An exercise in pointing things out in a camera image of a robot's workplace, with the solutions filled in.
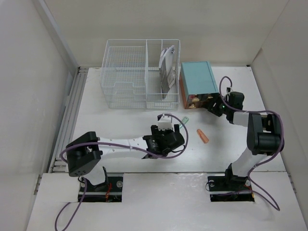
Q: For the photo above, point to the aluminium rail frame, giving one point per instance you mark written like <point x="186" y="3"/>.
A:
<point x="68" y="122"/>

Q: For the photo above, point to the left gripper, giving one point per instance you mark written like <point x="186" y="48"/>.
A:
<point x="156" y="132"/>

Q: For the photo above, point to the clear drawer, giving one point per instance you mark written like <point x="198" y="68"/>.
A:
<point x="196" y="98"/>

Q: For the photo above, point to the teal drawer box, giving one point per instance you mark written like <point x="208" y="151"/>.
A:
<point x="196" y="78"/>

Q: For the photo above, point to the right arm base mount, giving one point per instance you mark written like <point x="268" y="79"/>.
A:
<point x="223" y="189"/>

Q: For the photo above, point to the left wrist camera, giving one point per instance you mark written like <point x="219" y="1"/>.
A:
<point x="164" y="122"/>

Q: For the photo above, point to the orange transparent case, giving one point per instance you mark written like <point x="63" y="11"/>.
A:
<point x="202" y="136"/>

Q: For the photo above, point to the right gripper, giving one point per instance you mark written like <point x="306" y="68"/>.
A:
<point x="213" y="109"/>

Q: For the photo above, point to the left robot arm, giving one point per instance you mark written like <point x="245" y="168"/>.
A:
<point x="85" y="155"/>

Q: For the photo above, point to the brown drawer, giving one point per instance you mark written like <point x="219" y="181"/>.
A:
<point x="195" y="105"/>

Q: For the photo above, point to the white wire mesh organizer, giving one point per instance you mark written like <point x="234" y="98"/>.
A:
<point x="130" y="74"/>

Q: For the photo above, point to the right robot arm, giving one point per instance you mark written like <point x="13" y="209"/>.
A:
<point x="264" y="138"/>

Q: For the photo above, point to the grey setup guide booklet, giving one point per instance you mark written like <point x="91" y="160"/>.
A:
<point x="165" y="69"/>

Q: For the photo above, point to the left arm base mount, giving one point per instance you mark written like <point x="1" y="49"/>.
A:
<point x="109" y="192"/>

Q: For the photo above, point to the green transparent tape case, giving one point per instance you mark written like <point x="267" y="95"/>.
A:
<point x="183" y="121"/>

